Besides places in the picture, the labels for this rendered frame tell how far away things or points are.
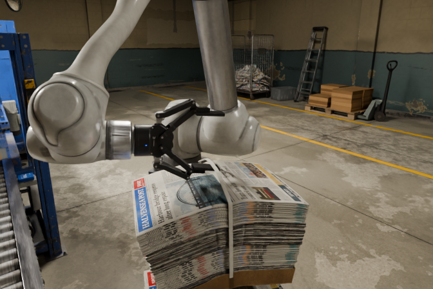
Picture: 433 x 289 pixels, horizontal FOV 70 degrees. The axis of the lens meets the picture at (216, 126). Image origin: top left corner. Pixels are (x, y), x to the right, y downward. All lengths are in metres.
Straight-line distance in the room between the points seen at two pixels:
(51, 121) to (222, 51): 0.59
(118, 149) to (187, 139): 0.49
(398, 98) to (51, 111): 7.24
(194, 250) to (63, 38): 9.32
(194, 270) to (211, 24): 0.64
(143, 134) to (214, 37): 0.39
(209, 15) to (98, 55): 0.40
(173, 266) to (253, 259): 0.20
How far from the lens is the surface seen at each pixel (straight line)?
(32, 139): 0.72
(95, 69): 0.61
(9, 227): 1.51
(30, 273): 1.21
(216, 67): 0.98
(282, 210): 0.77
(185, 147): 1.18
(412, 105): 7.41
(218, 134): 1.08
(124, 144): 0.70
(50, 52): 9.79
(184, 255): 0.74
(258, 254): 0.81
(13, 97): 4.59
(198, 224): 0.70
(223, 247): 0.76
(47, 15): 9.83
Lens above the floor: 1.49
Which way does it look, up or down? 15 degrees down
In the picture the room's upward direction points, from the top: straight up
